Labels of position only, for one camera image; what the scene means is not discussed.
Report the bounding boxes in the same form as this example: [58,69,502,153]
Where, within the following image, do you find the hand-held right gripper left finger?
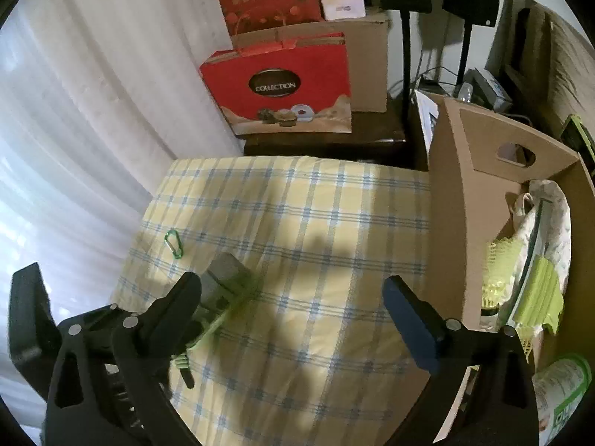
[44,271,204,446]

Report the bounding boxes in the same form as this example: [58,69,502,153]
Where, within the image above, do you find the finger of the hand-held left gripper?
[8,262,62,401]

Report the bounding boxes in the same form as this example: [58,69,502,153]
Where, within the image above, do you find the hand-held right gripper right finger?
[381,274,541,446]

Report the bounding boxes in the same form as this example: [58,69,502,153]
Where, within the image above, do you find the green grey flashlight tool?
[170,252,264,389]

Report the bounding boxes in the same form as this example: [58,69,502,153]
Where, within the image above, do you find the cardboard box with handle hole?
[425,93,595,446]

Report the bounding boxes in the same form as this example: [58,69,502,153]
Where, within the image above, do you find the lime green quilted cloth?
[510,255,566,336]

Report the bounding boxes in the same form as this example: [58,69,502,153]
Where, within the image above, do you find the white floral cloth bag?
[510,179,573,291]

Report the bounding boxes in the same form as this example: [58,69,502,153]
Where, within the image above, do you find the green carabiner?
[164,229,186,259]

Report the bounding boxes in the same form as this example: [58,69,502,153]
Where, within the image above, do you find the yellow plaid tablecloth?
[109,155,470,446]

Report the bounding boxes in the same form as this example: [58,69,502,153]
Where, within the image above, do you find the green and white canister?
[532,353,594,446]

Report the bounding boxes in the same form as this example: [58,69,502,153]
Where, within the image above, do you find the white curtain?
[0,0,247,433]

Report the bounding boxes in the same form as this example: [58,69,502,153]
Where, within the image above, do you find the dark wooden side table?
[242,97,417,170]

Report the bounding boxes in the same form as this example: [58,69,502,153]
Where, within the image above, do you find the white paper sheet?
[413,89,441,149]

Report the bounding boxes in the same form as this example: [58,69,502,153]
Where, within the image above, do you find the red gift bag with oval label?
[200,32,354,136]

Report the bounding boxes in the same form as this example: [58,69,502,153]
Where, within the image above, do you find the grey electronic device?
[458,67,515,113]

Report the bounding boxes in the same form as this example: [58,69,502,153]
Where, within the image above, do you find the green-framed tablet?
[560,114,595,171]

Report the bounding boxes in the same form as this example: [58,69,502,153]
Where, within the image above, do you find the plain brown cardboard box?
[230,12,390,114]

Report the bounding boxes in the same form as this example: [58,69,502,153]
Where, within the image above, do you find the brown upholstered sofa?
[486,0,595,149]

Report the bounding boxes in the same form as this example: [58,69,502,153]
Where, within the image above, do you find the black cables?
[389,66,466,99]

